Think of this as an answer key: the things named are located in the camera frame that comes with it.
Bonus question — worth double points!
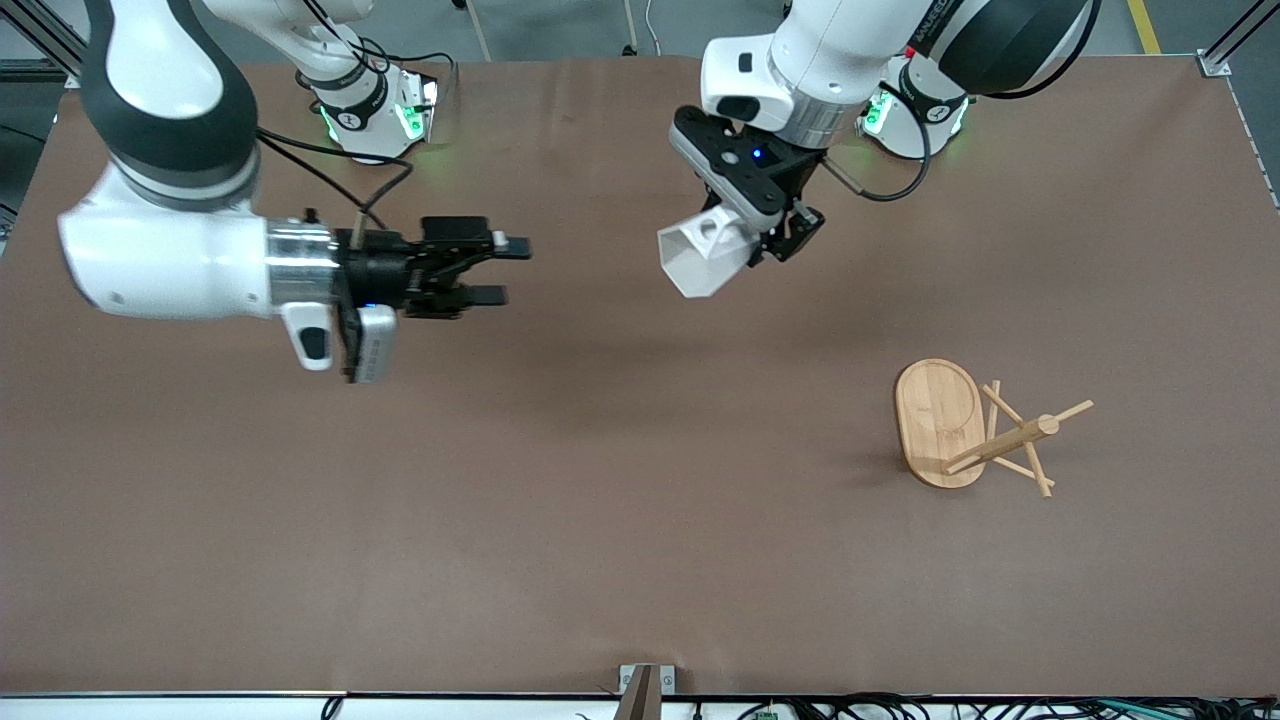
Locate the white faceted cup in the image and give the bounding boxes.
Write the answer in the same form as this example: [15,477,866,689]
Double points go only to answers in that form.
[657,205,753,299]

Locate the black cable tangle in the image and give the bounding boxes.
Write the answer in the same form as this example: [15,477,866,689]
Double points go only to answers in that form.
[735,692,1280,720]

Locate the wooden cup rack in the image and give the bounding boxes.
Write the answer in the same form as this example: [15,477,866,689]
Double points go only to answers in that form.
[893,358,1095,499]

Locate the brown table cover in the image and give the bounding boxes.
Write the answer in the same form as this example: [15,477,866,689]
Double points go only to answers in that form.
[0,55,1280,697]

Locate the aluminium frame profile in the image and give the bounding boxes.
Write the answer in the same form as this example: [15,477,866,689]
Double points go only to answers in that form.
[0,0,96,89]
[1198,0,1280,79]

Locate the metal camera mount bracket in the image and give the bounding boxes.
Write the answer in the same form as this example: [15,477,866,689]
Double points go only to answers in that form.
[618,664,677,720]

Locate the black right base cable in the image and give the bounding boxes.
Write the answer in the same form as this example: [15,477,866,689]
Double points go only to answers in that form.
[355,38,459,101]

